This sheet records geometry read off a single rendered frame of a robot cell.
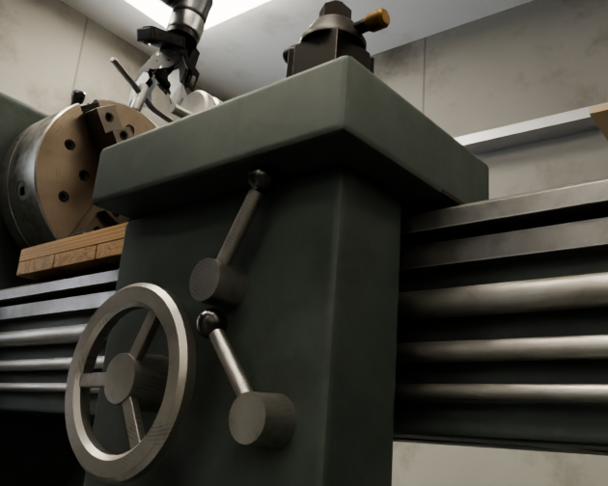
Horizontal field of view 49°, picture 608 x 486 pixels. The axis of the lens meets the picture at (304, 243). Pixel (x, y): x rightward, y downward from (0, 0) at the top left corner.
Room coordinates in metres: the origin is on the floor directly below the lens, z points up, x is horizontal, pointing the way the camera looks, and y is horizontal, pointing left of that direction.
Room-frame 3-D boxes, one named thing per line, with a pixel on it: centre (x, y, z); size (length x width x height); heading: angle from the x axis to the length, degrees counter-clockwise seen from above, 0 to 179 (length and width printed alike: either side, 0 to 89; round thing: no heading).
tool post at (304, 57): (0.70, -0.02, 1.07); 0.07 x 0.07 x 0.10; 49
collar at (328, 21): (0.69, -0.02, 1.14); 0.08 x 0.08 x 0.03
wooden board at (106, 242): (0.97, 0.17, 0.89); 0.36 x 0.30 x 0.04; 139
